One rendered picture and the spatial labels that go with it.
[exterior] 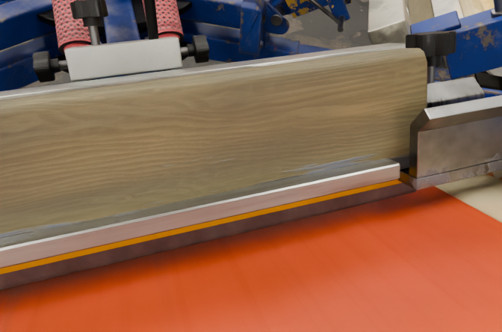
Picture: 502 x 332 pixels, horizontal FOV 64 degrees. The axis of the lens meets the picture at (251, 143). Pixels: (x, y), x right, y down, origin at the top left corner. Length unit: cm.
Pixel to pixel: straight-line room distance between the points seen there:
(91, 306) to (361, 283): 14
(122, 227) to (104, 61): 30
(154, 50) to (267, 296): 34
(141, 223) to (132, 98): 6
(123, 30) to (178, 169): 60
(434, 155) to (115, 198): 19
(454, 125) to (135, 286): 21
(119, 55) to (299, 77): 29
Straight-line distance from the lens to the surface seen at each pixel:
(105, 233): 22
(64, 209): 23
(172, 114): 22
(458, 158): 29
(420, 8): 299
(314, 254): 25
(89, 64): 49
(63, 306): 25
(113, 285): 25
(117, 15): 86
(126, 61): 49
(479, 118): 29
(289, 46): 94
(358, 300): 21
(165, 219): 22
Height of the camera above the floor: 142
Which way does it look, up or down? 45 degrees down
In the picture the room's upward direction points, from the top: 5 degrees clockwise
